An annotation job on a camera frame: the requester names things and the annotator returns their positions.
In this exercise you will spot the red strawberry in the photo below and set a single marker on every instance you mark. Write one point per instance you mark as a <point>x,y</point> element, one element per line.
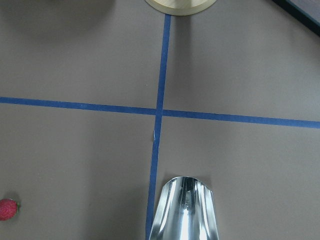
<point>8,209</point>

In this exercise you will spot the metal scoop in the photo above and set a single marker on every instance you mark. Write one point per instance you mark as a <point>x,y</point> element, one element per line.
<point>185,211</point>

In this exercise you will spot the wooden cup stand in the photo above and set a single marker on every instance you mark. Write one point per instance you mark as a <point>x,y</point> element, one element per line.
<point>180,7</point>

